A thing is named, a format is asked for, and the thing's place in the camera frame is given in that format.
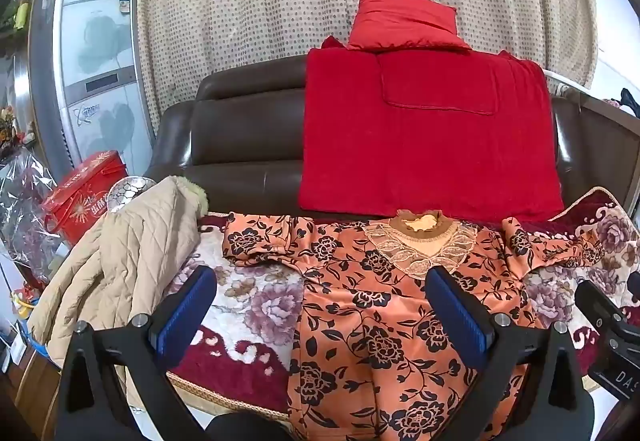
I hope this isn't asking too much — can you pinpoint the red fleece blanket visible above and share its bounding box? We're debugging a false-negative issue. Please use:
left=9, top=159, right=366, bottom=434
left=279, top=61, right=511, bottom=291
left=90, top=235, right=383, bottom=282
left=298, top=35, right=566, bottom=224

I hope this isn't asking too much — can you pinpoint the red gift box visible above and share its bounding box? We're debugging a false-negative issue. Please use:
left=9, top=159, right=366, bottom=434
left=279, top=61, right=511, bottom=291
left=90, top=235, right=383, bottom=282
left=41, top=150, right=126, bottom=247

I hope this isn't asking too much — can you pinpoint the orange floral blouse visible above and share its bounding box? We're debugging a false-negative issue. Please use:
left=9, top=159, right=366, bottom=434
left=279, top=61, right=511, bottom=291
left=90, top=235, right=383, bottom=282
left=222, top=208, right=608, bottom=441

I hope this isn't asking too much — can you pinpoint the floral plush blanket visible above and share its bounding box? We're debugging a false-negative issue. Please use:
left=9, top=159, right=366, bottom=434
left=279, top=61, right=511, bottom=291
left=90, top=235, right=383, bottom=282
left=165, top=186, right=640, bottom=427

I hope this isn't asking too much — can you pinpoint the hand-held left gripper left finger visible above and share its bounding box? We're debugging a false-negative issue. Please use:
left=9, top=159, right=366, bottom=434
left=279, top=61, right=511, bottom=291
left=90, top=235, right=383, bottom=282
left=54, top=265, right=218, bottom=441

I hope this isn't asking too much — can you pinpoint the beige quilted jacket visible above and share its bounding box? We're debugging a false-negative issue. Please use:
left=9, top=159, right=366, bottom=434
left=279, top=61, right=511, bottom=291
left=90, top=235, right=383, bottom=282
left=27, top=175, right=210, bottom=402

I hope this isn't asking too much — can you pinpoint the brown leather sofa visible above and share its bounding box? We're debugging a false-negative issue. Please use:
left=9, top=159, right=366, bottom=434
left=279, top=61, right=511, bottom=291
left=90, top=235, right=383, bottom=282
left=145, top=54, right=640, bottom=222

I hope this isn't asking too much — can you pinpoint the silver patterned bowl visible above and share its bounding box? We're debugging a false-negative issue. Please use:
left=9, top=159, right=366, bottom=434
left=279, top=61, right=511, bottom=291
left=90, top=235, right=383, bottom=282
left=109, top=176, right=156, bottom=213

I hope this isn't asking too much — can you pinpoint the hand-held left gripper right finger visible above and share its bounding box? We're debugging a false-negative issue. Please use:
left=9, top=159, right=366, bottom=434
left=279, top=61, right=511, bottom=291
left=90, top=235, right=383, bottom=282
left=425, top=265, right=596, bottom=441

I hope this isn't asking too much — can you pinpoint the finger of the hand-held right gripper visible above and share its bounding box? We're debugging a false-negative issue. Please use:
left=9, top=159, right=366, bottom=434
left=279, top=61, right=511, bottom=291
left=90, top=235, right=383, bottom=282
left=574, top=279, right=632, bottom=337

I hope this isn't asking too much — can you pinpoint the silver refrigerator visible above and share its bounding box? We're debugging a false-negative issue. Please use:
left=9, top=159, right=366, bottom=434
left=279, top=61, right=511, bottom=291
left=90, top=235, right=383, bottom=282
left=30, top=0, right=156, bottom=177

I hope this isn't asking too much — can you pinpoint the red pillow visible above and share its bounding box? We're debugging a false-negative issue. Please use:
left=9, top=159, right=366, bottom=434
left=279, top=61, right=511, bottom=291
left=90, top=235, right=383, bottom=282
left=346, top=0, right=473, bottom=54

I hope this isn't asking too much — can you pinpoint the clear plastic wrap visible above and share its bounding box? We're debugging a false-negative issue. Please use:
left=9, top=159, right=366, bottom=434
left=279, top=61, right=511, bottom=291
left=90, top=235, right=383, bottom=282
left=0, top=150, right=68, bottom=284

